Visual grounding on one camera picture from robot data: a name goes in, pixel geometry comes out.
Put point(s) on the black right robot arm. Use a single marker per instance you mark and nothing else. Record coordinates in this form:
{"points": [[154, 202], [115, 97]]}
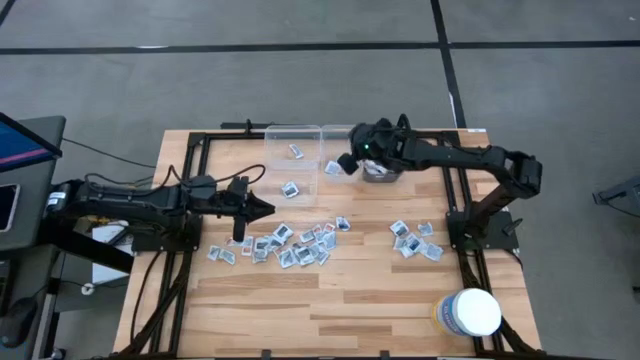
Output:
{"points": [[465, 154]]}

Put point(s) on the large clear plastic bin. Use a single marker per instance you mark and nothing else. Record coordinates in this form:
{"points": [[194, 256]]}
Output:
{"points": [[305, 172]]}

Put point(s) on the black hook clamp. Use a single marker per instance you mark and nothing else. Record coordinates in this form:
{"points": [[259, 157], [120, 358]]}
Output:
{"points": [[406, 120]]}

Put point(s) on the black phone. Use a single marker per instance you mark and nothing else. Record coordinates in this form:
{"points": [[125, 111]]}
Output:
{"points": [[7, 207]]}

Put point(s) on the grey stand base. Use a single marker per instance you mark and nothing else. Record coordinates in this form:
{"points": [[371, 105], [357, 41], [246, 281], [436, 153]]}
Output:
{"points": [[622, 192]]}

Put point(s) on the white-lidded round jar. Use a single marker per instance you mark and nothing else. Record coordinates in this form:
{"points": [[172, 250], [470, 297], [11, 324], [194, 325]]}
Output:
{"points": [[472, 312]]}

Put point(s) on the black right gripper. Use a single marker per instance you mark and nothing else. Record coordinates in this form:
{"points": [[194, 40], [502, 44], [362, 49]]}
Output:
{"points": [[377, 145]]}

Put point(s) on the black bar clamp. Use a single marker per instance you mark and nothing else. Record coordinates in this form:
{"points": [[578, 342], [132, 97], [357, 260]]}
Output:
{"points": [[248, 125]]}

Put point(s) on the grey desk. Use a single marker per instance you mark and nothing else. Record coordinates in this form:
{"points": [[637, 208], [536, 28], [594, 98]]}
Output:
{"points": [[42, 200]]}

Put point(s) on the small clear plastic bin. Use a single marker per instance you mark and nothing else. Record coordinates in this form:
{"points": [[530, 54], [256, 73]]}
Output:
{"points": [[332, 145]]}

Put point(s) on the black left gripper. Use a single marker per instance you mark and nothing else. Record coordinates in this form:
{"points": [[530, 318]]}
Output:
{"points": [[235, 202]]}

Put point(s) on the white tape roll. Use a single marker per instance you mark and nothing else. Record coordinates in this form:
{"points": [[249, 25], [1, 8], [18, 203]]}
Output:
{"points": [[82, 288]]}

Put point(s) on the black aluminium table frame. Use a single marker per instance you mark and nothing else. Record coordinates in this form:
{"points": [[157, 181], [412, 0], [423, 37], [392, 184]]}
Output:
{"points": [[225, 135]]}

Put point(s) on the white box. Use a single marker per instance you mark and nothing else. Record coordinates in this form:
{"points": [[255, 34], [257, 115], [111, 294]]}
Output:
{"points": [[107, 272]]}

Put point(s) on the black desk beam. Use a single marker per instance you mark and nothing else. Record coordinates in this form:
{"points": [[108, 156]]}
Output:
{"points": [[85, 245]]}

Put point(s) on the white table label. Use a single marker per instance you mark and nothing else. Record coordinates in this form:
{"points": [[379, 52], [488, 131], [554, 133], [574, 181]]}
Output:
{"points": [[477, 130]]}

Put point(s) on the black computer mouse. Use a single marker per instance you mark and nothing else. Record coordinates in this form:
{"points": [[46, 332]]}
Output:
{"points": [[17, 320]]}

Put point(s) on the white packet dark print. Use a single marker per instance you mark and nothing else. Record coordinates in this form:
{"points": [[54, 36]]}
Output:
{"points": [[412, 242], [305, 255], [343, 223], [296, 151], [283, 232], [260, 245], [331, 167], [290, 189], [399, 228], [286, 258]]}

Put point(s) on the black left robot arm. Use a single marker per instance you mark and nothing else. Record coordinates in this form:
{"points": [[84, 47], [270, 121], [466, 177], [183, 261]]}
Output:
{"points": [[140, 200]]}

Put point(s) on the computer monitor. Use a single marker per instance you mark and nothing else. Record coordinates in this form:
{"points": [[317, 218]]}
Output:
{"points": [[22, 145]]}

